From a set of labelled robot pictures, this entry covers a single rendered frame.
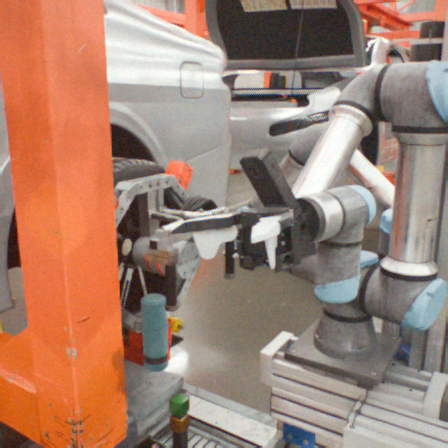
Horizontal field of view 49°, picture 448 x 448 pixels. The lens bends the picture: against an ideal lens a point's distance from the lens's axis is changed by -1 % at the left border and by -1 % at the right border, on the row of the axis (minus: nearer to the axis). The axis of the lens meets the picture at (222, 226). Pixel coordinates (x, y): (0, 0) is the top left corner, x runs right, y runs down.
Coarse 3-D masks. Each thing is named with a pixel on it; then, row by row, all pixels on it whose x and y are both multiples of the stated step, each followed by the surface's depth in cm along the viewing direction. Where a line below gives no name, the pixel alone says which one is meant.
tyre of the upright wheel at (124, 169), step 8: (112, 160) 175; (120, 160) 175; (128, 160) 173; (136, 160) 175; (144, 160) 179; (120, 168) 168; (128, 168) 170; (136, 168) 174; (144, 168) 177; (152, 168) 181; (160, 168) 185; (120, 176) 168; (128, 176) 171; (136, 176) 175; (144, 176) 178; (176, 208) 197
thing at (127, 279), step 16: (128, 208) 176; (128, 224) 178; (160, 224) 205; (128, 256) 186; (128, 272) 181; (144, 272) 206; (128, 288) 182; (144, 288) 190; (160, 288) 197; (128, 304) 191
